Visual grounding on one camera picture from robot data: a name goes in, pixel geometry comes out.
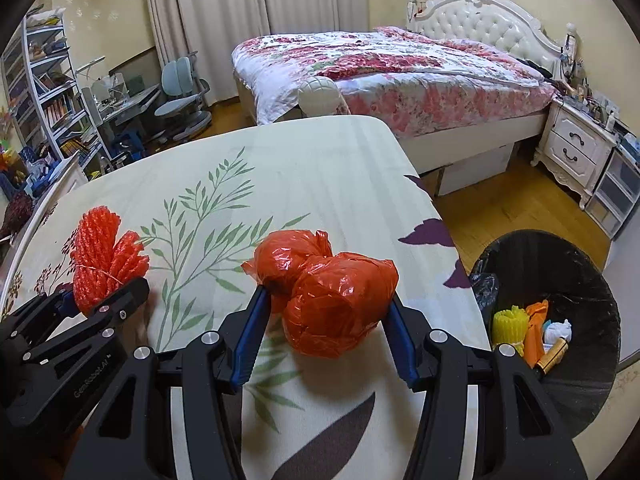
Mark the rows of colourful books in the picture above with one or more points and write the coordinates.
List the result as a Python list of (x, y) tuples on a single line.
[(62, 107)]

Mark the gold labelled dark bottle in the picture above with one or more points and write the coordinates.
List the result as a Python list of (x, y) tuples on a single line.
[(552, 355)]

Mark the white storage box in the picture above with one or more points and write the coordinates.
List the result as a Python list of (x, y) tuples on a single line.
[(480, 167)]

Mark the white bookshelf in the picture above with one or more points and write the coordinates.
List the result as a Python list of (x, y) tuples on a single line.
[(47, 30)]

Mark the cluster of toiletry bottles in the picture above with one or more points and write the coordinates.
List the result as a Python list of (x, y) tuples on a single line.
[(585, 92)]

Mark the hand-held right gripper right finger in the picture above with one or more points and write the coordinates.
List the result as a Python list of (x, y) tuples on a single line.
[(405, 345)]

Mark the red plastic bag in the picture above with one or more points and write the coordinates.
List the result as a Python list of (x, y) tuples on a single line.
[(330, 300)]

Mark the grey study desk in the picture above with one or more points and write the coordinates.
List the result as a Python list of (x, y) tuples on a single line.
[(132, 102)]

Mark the white bed frame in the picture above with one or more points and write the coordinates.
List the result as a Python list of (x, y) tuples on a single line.
[(465, 130)]

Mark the orange paper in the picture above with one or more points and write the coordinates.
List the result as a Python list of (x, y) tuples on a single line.
[(534, 330)]

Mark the white carved nightstand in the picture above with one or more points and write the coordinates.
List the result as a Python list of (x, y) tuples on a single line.
[(570, 145)]

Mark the clear plastic drawer unit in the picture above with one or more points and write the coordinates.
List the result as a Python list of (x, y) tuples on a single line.
[(612, 190)]

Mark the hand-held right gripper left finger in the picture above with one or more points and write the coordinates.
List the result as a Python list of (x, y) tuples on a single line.
[(250, 340)]

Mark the white round bed footpost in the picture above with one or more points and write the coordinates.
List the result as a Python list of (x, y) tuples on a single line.
[(317, 97)]

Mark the blue-grey ergonomic chair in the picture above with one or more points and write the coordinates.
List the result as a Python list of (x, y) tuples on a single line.
[(177, 77)]

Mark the blue plastic basket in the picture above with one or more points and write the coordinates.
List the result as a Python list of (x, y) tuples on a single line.
[(12, 182)]

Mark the white tufted headboard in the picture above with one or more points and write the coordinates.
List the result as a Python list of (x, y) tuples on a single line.
[(490, 25)]

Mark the dark red fuzzy object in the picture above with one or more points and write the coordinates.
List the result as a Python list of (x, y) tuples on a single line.
[(15, 215)]

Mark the white desk lamp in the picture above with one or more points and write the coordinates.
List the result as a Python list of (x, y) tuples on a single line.
[(95, 67)]

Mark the stacked papers and boxes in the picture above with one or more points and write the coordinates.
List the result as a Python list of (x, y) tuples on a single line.
[(627, 140)]

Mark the floral cream tablecloth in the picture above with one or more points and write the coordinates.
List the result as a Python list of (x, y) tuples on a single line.
[(310, 170)]

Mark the white paper wad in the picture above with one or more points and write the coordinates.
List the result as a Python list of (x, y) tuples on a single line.
[(557, 332)]

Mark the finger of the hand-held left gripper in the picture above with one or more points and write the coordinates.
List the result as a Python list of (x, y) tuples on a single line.
[(67, 302), (115, 310)]

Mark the orange-red foam fruit net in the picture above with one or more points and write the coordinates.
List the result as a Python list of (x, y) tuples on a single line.
[(100, 250)]

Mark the black lined waste bin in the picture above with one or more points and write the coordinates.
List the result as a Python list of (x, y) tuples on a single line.
[(575, 280)]

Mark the yellow foam fruit net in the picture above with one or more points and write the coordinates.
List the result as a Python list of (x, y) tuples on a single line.
[(510, 327)]

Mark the pink floral quilt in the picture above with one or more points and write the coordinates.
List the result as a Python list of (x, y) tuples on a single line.
[(375, 65)]

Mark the dark cloth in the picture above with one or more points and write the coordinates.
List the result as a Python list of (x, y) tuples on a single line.
[(537, 67)]

